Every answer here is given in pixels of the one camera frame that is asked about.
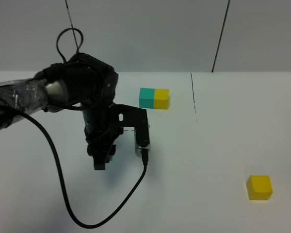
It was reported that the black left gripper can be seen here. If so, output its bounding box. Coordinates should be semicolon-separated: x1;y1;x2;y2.
82;102;119;170

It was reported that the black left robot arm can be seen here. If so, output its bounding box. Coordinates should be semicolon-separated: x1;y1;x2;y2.
0;53;118;170

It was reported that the teal template block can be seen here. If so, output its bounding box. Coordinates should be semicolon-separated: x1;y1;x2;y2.
139;88;155;109

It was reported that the yellow template block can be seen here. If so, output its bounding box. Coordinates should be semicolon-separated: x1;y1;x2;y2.
153;89;169;109

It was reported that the black left camera cable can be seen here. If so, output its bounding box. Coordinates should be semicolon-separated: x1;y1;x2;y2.
4;28;150;223

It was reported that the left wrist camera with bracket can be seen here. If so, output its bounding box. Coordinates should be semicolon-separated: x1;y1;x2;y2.
115;104;150;159

